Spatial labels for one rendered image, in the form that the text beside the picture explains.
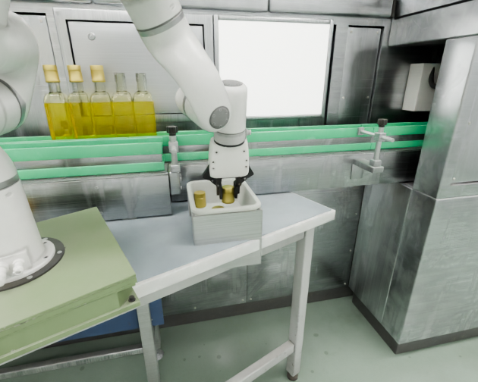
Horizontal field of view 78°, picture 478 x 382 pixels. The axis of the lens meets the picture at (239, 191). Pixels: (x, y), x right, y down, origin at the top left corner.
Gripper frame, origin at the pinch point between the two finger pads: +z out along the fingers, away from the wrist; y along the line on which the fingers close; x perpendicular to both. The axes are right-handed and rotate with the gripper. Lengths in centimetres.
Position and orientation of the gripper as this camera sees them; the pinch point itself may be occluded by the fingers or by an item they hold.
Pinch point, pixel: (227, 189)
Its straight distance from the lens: 80.6
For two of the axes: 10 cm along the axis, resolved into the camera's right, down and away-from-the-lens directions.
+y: -9.8, 0.7, -1.7
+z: -0.4, 8.1, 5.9
